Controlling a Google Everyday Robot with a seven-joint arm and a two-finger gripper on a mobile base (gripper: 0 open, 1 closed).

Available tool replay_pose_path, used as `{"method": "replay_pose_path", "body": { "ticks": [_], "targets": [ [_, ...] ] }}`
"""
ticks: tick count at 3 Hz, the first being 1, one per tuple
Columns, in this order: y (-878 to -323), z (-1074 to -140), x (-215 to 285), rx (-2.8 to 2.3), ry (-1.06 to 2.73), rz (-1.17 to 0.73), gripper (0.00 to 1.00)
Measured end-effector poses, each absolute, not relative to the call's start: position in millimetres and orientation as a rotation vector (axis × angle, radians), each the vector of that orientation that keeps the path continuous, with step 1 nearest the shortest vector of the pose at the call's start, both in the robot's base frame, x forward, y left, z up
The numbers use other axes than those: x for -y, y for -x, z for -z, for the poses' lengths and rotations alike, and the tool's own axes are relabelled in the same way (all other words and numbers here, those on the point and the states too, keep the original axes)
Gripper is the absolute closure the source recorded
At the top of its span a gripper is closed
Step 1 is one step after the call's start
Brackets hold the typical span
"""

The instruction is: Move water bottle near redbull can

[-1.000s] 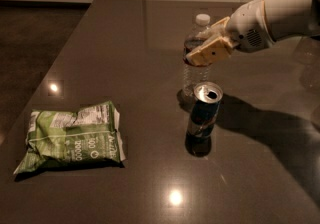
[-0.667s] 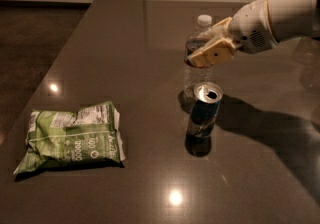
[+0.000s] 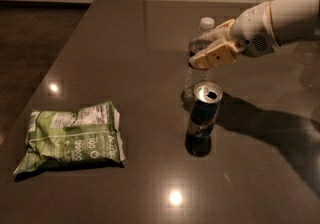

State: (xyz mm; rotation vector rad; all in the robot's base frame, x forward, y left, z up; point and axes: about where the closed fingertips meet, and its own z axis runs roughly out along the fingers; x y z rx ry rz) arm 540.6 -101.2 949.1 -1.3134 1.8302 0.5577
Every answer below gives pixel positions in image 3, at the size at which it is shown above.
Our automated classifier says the redbull can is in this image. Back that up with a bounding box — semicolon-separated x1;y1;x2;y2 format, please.
186;82;223;141

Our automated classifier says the clear plastic water bottle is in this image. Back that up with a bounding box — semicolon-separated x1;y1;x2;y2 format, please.
182;17;215;102

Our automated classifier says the green chip bag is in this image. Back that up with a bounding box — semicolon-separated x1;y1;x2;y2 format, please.
14;101;125;175

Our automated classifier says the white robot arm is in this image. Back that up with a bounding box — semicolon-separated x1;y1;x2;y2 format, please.
189;0;320;70

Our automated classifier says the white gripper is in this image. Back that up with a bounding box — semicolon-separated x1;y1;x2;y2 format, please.
189;2;279;70

